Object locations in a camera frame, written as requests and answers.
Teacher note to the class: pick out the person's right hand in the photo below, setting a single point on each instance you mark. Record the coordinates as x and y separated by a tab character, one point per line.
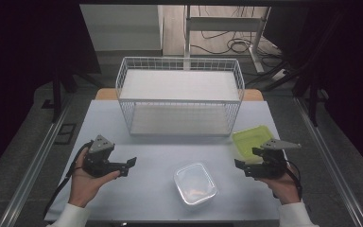
282	187

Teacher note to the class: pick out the clear plastic container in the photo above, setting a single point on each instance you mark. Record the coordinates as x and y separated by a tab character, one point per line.
195	184

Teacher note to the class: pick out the white cabinet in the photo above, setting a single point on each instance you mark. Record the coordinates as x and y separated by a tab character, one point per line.
123	26

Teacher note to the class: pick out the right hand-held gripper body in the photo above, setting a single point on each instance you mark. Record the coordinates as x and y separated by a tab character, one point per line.
272	160

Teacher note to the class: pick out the person's left hand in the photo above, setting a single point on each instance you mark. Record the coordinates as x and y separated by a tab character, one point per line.
86	184

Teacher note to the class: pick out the white metal desk frame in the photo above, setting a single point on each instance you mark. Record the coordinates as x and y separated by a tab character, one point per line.
223	23

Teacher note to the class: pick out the black metal stand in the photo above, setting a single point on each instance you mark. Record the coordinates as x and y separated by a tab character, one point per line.
58	91
312	94

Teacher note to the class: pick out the aluminium floor rail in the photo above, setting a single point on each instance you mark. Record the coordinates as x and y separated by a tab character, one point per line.
31	167
331	160

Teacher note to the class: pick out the yellow-green container lid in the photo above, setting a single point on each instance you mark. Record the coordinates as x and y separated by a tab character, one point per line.
249	140

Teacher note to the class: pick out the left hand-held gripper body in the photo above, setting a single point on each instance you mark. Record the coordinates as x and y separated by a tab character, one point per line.
99	154

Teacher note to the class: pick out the black floor frame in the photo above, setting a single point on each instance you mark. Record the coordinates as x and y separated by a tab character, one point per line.
65	133

